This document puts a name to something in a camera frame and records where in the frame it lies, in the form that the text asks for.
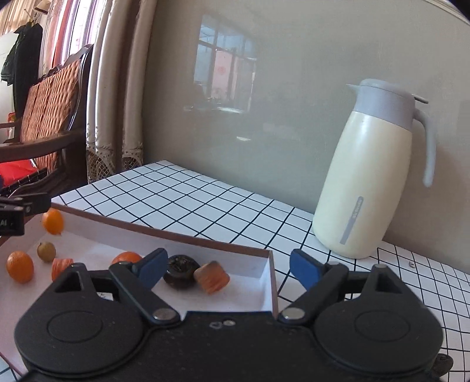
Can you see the orange mandarin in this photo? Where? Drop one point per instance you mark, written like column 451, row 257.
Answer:
column 20, row 266
column 125, row 257
column 53, row 221

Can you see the brown cardboard box white inside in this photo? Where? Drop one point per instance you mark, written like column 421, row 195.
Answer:
column 249, row 290

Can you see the black white checkered tablecloth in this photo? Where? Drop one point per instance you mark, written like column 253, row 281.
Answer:
column 183, row 198

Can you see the cream thermos jug grey lid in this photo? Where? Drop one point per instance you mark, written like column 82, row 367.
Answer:
column 363, row 183

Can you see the wooden chair woven orange back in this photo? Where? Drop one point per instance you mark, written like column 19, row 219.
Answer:
column 47, row 103

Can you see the beige lace-trimmed curtain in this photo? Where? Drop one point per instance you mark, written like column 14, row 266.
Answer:
column 110, row 92

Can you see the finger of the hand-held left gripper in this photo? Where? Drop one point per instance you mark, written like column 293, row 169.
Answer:
column 35, row 202

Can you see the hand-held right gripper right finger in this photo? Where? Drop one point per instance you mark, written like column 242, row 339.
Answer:
column 303, row 270

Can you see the black hanging jacket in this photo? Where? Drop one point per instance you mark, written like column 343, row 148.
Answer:
column 25, row 55

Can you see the red cloth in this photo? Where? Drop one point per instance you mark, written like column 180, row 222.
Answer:
column 14, row 172

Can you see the small brown longan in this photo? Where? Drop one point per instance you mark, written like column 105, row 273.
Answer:
column 46, row 251

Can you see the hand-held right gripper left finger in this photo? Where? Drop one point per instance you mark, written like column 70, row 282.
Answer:
column 156, row 266

